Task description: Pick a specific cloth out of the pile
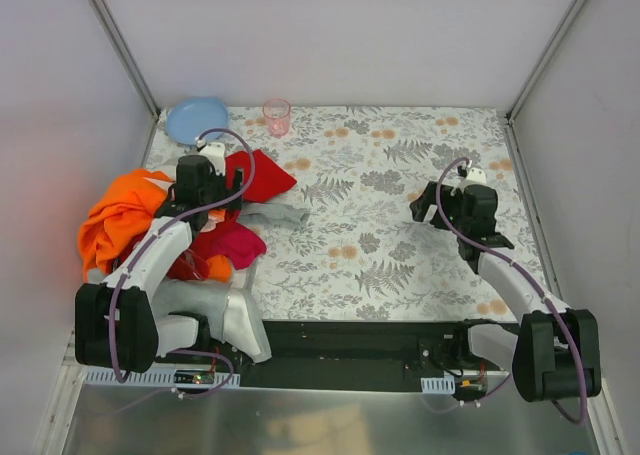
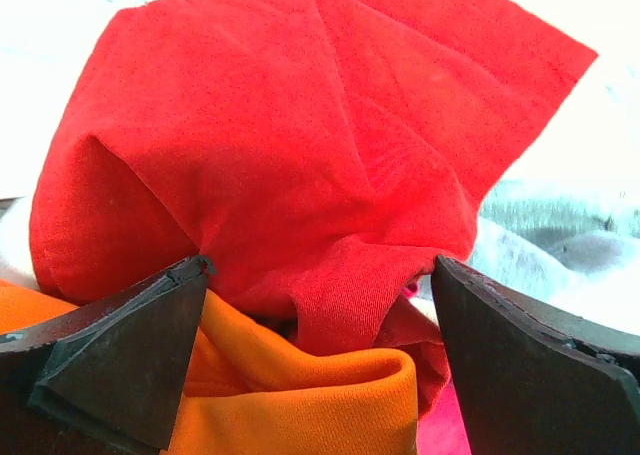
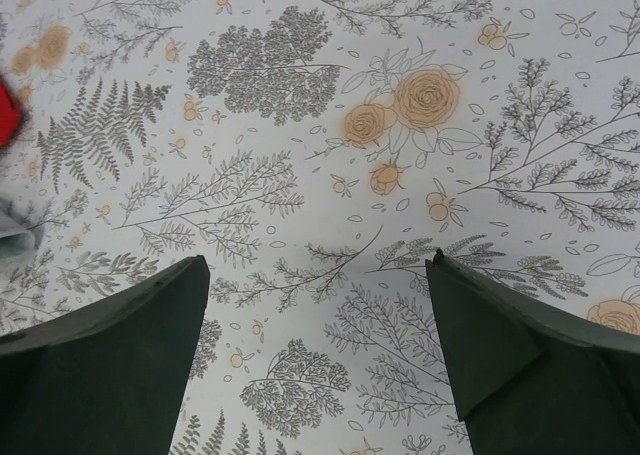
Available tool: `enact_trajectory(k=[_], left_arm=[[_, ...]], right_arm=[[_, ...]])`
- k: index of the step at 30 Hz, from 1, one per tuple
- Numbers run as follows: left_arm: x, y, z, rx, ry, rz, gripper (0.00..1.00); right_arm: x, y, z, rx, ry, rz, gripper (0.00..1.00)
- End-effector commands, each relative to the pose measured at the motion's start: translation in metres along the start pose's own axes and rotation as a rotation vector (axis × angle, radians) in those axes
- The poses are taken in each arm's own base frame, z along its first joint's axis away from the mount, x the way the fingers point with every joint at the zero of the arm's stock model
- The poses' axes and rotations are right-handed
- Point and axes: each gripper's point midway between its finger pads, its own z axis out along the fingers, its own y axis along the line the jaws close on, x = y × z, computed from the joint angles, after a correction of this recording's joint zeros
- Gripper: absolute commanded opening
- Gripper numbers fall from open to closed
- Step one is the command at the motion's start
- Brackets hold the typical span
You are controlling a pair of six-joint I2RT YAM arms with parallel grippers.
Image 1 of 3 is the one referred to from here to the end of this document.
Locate red cloth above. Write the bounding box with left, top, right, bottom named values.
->
left=167, top=150, right=296, bottom=283

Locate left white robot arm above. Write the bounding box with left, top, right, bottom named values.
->
left=75, top=141, right=248, bottom=378

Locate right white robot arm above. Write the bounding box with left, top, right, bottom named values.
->
left=410, top=157, right=602, bottom=403

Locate small grey cloth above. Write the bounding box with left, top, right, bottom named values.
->
left=238, top=203, right=310, bottom=227

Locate magenta cloth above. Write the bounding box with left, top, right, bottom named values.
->
left=209, top=223, right=267, bottom=270

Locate orange cloth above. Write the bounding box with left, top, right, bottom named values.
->
left=77, top=168, right=232, bottom=283

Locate light grey cloth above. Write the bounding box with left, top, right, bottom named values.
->
left=151, top=279, right=272, bottom=363

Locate blue plastic plate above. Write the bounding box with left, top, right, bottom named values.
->
left=165, top=97, right=229, bottom=146

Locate floral tablecloth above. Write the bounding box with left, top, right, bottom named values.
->
left=201, top=106, right=544, bottom=321

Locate pink transparent cup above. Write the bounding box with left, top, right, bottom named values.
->
left=262, top=98, right=291, bottom=138

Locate right white cable duct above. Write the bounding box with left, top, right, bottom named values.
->
left=420, top=376, right=456, bottom=395

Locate white cable duct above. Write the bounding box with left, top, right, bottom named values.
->
left=85, top=368, right=241, bottom=390
left=420, top=376, right=456, bottom=395

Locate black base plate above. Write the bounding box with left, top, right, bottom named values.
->
left=154, top=318, right=521, bottom=392

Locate left white cable duct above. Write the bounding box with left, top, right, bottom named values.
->
left=85, top=368, right=241, bottom=390

